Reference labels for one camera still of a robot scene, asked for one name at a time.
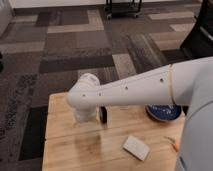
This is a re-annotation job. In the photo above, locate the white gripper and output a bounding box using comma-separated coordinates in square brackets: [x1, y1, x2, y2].
[74, 108, 97, 123]

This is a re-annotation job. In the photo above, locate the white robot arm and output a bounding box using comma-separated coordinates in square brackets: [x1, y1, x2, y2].
[67, 56, 213, 171]

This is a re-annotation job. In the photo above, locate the white sponge block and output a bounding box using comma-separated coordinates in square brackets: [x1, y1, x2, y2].
[123, 136, 150, 161]

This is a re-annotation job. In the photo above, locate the blue ceramic bowl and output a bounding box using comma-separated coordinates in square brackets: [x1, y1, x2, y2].
[145, 105, 182, 122]

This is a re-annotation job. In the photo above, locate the orange carrot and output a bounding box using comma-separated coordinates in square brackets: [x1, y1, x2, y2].
[166, 136, 180, 152]

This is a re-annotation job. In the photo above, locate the black wheeled cart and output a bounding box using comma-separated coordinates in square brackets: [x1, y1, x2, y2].
[104, 0, 142, 20]

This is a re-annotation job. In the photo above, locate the black office chair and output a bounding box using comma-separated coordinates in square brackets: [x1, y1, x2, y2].
[180, 0, 213, 59]

